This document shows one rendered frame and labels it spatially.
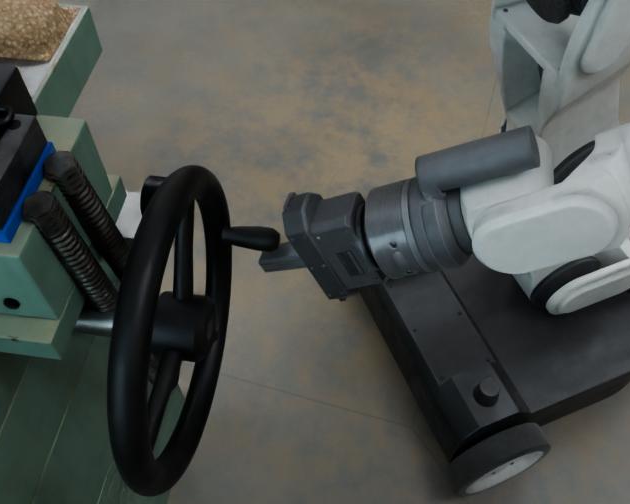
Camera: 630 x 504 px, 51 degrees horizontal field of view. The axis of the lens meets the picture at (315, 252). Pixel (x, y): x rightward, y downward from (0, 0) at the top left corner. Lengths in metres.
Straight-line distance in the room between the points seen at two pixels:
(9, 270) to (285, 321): 1.07
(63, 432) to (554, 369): 0.90
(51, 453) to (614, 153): 0.66
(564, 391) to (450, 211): 0.83
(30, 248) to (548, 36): 0.62
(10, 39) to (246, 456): 0.94
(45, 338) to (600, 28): 0.60
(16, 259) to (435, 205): 0.33
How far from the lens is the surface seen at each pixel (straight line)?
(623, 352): 1.44
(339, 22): 2.30
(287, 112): 1.97
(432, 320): 1.33
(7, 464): 0.76
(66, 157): 0.53
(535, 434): 1.29
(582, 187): 0.52
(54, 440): 0.84
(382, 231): 0.58
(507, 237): 0.54
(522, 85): 0.97
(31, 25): 0.76
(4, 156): 0.51
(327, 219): 0.61
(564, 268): 1.27
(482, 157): 0.54
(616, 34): 0.78
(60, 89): 0.75
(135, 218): 0.94
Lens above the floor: 1.33
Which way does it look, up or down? 55 degrees down
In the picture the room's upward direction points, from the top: straight up
